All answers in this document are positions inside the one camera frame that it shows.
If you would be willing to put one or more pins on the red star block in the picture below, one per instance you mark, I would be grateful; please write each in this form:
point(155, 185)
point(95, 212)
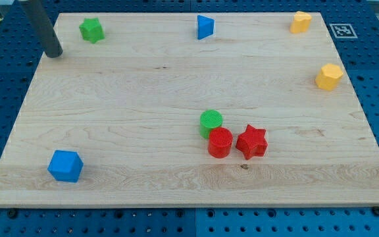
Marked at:
point(252, 142)

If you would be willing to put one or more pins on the green star block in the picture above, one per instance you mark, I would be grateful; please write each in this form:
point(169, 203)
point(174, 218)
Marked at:
point(92, 30)

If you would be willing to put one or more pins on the green cylinder block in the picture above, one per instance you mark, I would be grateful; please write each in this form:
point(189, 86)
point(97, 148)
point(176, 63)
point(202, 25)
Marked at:
point(209, 120)

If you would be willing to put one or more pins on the red cylinder block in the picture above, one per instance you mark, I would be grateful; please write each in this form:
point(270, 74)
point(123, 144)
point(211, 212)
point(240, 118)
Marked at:
point(220, 142)

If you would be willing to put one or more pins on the wooden board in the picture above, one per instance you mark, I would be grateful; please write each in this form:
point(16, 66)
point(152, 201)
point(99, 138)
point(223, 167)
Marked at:
point(130, 106)

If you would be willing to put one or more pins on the blue triangle block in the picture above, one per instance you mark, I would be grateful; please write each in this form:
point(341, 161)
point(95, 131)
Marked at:
point(205, 27)

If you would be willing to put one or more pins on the blue cube block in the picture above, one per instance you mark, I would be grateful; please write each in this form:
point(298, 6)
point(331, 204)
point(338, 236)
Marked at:
point(65, 166)

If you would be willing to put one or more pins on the yellow hexagon block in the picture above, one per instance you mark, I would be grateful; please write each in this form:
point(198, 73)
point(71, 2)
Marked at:
point(329, 77)

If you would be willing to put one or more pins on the yellow heart block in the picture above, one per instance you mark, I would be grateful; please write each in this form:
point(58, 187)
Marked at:
point(300, 23)

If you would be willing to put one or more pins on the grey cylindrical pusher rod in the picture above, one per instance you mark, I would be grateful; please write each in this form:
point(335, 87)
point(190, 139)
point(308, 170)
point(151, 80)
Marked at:
point(41, 23)

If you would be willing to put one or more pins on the white fiducial marker tag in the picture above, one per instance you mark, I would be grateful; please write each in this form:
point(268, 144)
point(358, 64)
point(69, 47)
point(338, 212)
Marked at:
point(343, 31)

